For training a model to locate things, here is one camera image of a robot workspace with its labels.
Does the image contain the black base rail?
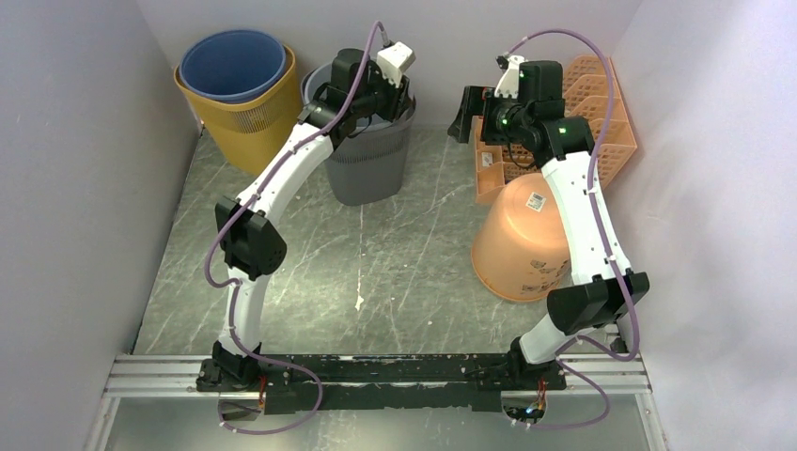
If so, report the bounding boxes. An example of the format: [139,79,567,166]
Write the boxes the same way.
[195,350,567,414]

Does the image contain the blue plastic bin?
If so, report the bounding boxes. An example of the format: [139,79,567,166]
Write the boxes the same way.
[178,29,288,104]

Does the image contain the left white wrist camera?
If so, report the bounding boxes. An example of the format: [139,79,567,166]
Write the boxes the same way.
[376,41,415,87]

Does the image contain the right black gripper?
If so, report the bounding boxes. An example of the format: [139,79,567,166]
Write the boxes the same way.
[447,86,532,146]

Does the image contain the grey mesh waste basket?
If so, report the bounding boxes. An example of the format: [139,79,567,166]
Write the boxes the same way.
[301,71,417,208]

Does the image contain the yellow plastic bin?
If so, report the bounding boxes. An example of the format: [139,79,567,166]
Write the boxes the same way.
[173,46,304,176]

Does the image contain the orange plastic file rack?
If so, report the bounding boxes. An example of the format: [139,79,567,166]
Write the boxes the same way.
[469,54,637,205]

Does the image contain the orange plastic bin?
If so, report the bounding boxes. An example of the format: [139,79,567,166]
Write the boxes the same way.
[471,173,570,303]

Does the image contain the aluminium frame rail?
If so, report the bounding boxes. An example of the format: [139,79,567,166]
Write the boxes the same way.
[103,353,652,398]

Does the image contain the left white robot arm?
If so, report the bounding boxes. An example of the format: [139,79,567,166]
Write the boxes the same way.
[202,42,415,391]

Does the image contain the grey smooth plastic bin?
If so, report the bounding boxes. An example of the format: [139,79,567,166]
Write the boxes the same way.
[301,63,416,137]

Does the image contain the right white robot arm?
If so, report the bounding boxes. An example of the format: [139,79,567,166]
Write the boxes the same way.
[447,55,649,389]

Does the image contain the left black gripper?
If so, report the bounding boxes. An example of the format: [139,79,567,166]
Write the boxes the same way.
[356,64,417,125]

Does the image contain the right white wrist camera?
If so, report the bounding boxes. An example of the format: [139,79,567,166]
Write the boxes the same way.
[493,54,526,99]

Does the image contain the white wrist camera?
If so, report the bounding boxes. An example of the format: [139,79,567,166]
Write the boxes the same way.
[376,41,415,87]
[493,54,526,99]

